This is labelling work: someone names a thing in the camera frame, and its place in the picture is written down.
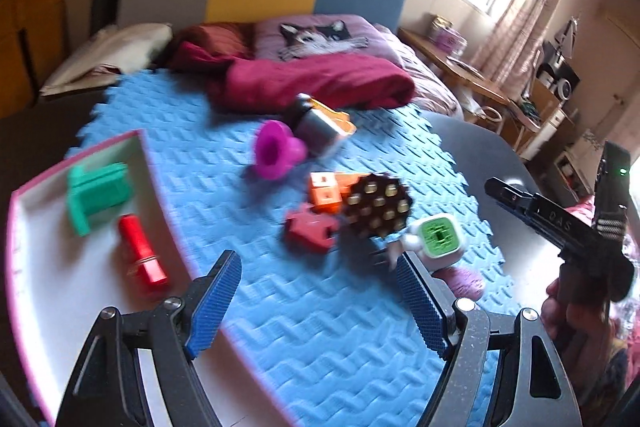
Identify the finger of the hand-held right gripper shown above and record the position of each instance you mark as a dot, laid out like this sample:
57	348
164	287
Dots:
510	194

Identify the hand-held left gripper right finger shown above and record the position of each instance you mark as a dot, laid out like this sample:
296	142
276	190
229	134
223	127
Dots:
422	302

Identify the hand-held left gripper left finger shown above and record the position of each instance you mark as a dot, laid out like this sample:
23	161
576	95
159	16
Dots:
215	302

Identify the purple oval scrubber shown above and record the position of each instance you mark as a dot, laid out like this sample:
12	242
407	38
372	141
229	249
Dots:
467	284

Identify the white cube with green face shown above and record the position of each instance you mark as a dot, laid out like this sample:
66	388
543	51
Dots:
437	239

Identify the brown round massage brush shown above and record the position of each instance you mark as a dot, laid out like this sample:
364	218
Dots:
380	204

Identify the red puzzle piece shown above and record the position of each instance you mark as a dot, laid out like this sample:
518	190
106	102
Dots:
310	229

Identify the orange building blocks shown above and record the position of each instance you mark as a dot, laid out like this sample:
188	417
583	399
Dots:
325	194

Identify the white tray with pink rim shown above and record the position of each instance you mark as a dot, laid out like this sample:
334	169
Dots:
45	267

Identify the grey and black cylinder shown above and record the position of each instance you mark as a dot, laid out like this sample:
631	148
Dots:
312	127

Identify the person's right hand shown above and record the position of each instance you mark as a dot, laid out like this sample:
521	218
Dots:
550	312

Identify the small shelf unit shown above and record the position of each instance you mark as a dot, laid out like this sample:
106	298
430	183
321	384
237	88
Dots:
575	167

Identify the red lipstick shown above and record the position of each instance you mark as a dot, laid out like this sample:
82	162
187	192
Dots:
140	252

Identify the blue foam mat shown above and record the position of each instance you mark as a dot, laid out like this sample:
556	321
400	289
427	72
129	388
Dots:
310	322

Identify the black and silver speaker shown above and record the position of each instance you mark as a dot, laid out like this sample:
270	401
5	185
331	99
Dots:
557	74

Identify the wooden desk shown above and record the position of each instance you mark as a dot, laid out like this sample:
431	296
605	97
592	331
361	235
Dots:
460	72

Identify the pink bedspread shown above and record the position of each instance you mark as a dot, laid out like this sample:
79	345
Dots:
430	82

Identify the green plastic spool piece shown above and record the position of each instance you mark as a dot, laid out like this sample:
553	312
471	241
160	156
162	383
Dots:
97	194

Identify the purple plastic funnel cup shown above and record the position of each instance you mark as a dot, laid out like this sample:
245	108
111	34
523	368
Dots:
272	152

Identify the purple tin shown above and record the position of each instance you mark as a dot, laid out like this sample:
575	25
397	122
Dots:
446	36

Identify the orange plastic boat piece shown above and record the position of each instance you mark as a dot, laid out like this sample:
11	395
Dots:
342	122

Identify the maroon blanket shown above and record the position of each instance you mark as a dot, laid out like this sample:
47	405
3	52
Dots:
310	79

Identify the purple cat print pillow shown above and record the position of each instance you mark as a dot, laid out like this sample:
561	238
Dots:
315	37

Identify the white fabric bag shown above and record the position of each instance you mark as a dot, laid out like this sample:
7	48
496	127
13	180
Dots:
110	52

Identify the yellow wooden wardrobe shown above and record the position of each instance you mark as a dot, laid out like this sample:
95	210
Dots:
25	32

